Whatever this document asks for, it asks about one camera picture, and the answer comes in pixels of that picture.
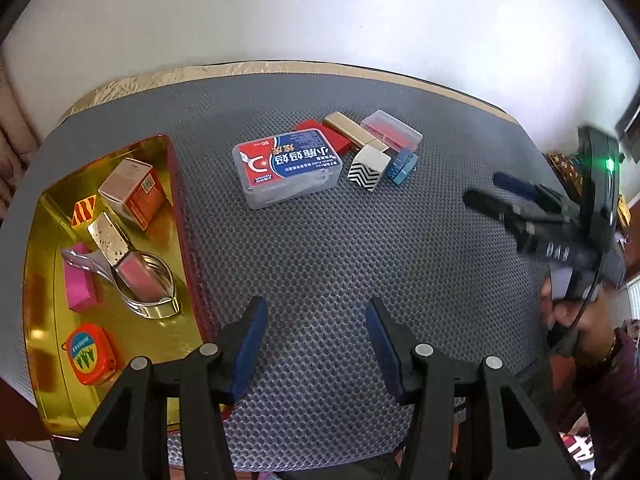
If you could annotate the clear floss pick box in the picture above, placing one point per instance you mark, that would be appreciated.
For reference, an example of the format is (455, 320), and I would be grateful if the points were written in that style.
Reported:
(285, 167)

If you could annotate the pink eraser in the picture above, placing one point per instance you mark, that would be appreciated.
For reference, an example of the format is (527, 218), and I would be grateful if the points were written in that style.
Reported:
(80, 285)

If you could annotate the brown patterned cloth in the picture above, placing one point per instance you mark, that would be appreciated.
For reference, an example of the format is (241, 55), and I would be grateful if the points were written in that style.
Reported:
(562, 172)

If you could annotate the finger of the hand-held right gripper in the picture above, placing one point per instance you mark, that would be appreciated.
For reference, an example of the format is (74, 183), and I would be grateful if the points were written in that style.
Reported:
(492, 202)
(520, 185)

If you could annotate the person's right forearm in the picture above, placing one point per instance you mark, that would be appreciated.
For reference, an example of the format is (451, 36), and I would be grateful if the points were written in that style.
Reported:
(615, 385)

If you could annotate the black white zigzag box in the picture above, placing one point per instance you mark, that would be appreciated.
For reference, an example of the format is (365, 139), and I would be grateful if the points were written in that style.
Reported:
(367, 170)

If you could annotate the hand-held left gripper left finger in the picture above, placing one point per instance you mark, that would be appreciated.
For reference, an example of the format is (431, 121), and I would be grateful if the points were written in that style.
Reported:
(250, 355)

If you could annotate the beige patterned curtain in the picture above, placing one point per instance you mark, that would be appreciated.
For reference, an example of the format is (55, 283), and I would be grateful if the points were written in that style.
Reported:
(12, 135)

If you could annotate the orange zebra striped block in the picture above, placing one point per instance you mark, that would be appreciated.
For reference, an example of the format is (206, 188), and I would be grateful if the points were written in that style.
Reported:
(82, 212)

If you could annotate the small blue block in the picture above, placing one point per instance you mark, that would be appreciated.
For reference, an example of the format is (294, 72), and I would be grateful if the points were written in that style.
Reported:
(400, 166)

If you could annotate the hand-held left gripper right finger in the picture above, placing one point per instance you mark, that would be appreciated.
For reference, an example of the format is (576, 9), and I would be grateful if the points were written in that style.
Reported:
(387, 355)

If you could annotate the pink lipstick with gold cap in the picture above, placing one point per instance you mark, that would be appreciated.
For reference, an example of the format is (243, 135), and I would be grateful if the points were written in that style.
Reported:
(107, 237)

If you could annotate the orange tape measure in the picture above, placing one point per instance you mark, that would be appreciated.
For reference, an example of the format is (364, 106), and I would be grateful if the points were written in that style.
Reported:
(90, 355)

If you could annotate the gold tablecloth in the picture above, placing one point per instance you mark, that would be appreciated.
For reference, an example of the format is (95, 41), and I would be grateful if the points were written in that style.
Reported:
(150, 77)

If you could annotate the red tin box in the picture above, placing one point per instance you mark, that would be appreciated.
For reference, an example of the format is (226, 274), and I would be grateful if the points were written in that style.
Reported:
(45, 260)

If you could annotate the silver metal tool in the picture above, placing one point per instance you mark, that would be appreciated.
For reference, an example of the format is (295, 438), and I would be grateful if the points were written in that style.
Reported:
(150, 310)

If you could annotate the gold ribbed lighter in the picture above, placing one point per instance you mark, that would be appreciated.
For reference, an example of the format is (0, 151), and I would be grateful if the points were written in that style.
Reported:
(345, 127)

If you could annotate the small beige orange carton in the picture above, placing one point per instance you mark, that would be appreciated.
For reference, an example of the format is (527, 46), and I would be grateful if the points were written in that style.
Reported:
(135, 190)

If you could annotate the grey honeycomb mat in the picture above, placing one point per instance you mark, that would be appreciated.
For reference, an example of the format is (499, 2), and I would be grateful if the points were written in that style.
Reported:
(350, 250)

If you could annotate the clear box with red contents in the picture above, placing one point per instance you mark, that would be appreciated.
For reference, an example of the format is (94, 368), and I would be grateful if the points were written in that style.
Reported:
(392, 127)

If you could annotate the person's right hand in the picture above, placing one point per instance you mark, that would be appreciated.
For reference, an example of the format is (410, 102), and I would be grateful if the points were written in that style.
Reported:
(585, 320)

